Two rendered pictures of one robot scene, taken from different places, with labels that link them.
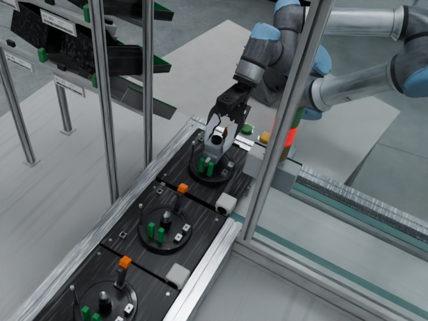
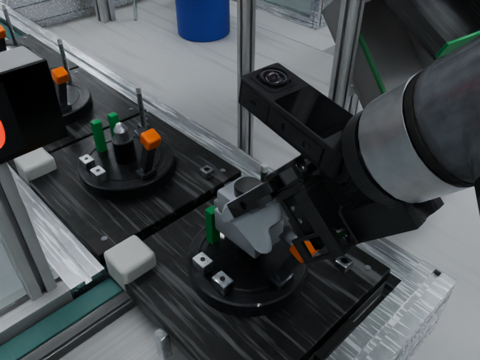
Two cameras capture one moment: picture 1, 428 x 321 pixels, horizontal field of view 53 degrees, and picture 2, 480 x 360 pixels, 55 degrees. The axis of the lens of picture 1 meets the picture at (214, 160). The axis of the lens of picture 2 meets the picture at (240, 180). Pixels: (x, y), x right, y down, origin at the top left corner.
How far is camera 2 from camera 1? 1.16 m
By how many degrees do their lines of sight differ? 75
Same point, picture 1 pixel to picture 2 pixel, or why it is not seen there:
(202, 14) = not seen: outside the picture
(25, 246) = (211, 109)
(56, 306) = (86, 81)
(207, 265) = (33, 214)
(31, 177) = not seen: hidden behind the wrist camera
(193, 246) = (73, 195)
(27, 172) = not seen: hidden behind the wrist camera
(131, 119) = (469, 226)
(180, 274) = (29, 158)
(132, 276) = (76, 129)
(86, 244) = (157, 108)
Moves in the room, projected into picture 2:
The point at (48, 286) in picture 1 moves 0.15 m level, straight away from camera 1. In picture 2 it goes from (118, 83) to (191, 75)
